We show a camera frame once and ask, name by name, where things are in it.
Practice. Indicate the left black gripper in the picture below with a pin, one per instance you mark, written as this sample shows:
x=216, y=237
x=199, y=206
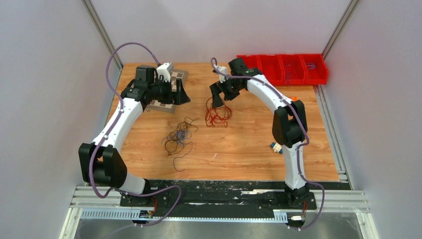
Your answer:
x=178, y=97

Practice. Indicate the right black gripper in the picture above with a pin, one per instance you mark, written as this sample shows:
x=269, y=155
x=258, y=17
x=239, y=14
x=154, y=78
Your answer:
x=228, y=96

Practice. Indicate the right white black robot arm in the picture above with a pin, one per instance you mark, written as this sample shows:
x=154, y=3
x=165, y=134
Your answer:
x=289, y=127

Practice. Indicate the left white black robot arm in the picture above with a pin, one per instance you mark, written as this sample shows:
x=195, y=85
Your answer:
x=100, y=161

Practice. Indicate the wooden chessboard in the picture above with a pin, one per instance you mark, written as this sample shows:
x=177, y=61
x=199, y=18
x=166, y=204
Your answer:
x=169, y=108

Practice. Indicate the red bin far left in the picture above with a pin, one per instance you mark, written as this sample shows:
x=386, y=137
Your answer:
x=251, y=61

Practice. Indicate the red bin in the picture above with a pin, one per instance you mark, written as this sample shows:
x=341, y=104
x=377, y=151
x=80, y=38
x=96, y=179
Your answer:
x=316, y=69
x=251, y=61
x=272, y=69
x=295, y=69

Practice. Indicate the white blue toy block car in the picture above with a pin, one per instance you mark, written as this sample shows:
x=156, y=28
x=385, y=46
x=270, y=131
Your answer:
x=277, y=148

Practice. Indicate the red bin far right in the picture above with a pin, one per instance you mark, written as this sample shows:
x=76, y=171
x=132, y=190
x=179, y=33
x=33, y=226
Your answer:
x=316, y=69

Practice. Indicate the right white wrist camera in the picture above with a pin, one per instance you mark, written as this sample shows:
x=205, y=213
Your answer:
x=222, y=71

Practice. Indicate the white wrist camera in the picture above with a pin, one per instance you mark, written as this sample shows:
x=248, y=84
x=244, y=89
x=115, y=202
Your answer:
x=164, y=72
x=222, y=71

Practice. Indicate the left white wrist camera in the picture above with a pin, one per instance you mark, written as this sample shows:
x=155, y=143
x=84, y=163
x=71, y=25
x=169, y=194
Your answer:
x=164, y=72

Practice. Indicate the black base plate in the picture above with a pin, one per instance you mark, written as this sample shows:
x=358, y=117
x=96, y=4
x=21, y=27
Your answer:
x=221, y=199

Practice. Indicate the aluminium frame rail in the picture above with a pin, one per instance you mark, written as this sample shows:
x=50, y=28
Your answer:
x=86, y=204

